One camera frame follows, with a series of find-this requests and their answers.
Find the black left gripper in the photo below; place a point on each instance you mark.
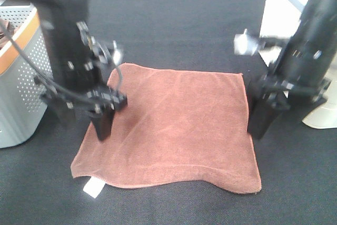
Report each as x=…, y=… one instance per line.
x=101, y=101

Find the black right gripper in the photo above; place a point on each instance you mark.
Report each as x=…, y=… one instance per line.
x=270, y=95

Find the brown towel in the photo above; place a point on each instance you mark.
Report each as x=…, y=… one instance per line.
x=177, y=126
x=10, y=28

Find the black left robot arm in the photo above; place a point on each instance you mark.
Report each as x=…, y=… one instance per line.
x=76, y=59

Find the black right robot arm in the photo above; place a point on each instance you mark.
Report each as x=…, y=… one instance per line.
x=296, y=80

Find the brown towel in basket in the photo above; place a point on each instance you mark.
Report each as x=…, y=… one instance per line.
x=10, y=28

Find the grey perforated laundry basket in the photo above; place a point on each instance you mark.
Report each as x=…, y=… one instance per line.
x=21, y=106

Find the black table mat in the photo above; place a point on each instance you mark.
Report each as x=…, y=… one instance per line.
x=297, y=163

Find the white storage box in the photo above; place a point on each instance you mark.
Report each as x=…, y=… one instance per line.
x=281, y=18

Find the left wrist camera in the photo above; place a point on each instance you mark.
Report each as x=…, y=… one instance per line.
x=109, y=53

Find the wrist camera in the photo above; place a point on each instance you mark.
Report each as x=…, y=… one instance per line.
x=109, y=53
x=246, y=44

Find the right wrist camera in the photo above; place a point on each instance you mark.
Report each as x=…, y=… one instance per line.
x=246, y=44

